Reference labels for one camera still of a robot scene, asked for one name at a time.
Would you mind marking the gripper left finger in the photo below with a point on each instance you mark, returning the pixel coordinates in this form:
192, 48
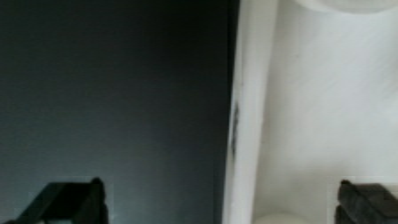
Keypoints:
68, 204

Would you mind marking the white square table top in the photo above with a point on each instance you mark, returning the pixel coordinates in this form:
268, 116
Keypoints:
313, 132

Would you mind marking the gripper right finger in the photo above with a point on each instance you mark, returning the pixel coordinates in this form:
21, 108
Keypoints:
368, 204

